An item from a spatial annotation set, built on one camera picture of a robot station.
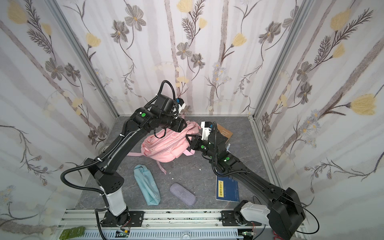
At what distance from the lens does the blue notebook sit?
0.82 m

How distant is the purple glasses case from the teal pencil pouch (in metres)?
0.08

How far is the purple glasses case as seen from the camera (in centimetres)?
79

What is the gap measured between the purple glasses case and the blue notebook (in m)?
0.14

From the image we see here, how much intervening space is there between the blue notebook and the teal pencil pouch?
331 mm

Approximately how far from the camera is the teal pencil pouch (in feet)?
2.56

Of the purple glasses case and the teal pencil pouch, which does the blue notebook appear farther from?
the teal pencil pouch
